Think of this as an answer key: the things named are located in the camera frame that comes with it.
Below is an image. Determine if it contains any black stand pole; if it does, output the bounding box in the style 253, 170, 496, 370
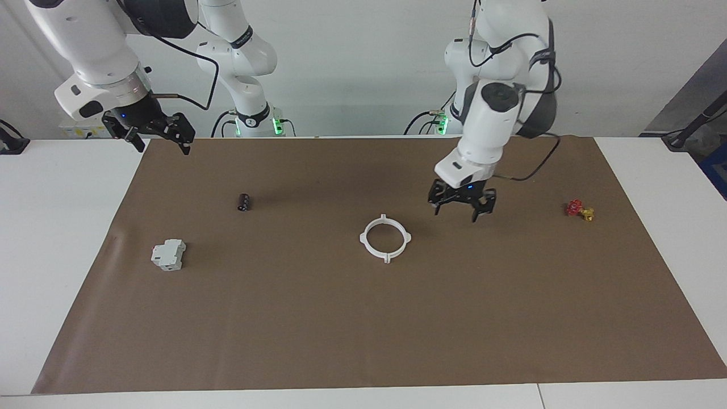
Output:
662, 91, 727, 151

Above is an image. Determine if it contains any black left base cable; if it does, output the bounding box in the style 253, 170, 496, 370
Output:
403, 85, 458, 136

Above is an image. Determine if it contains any black base cable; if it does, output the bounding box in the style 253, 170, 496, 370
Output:
210, 110, 236, 138
403, 85, 458, 136

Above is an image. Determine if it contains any black table clamp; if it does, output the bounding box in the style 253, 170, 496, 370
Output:
0, 119, 30, 155

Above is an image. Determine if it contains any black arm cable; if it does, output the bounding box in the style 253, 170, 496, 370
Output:
149, 34, 220, 111
469, 0, 563, 182

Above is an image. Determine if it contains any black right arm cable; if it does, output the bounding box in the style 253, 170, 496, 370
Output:
149, 34, 220, 111

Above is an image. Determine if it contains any brown paper table mat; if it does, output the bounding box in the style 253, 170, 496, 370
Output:
31, 135, 727, 395

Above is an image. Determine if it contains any white power strip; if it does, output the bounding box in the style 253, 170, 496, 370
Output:
60, 116, 108, 140

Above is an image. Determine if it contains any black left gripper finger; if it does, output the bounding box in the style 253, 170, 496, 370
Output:
470, 190, 498, 223
428, 193, 455, 216

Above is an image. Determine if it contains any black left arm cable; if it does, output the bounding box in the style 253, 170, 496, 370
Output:
469, 0, 563, 182

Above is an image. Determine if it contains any black right base cable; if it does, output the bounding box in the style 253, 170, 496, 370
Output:
210, 110, 236, 138

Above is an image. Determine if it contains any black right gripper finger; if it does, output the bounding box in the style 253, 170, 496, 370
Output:
108, 125, 146, 153
160, 112, 196, 156

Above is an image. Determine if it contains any blue crate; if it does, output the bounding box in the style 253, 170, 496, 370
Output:
700, 142, 727, 199

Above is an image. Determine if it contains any white half-ring pipe clamp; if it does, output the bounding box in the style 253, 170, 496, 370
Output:
360, 214, 390, 265
382, 215, 412, 263

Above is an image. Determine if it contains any white circuit breaker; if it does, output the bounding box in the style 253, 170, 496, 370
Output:
151, 239, 187, 272

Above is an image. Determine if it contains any red-handled brass valve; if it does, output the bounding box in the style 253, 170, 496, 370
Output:
565, 199, 595, 222

